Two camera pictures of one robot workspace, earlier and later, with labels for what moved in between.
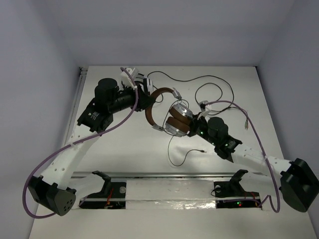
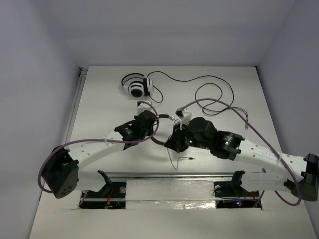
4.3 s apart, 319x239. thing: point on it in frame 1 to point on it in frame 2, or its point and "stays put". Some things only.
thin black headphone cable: (167, 133) to (178, 161)
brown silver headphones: (178, 123) to (161, 116)
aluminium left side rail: (83, 71) stays put
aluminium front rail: (204, 176) stays put
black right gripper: (195, 122) to (175, 141)
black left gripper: (140, 97) to (151, 122)
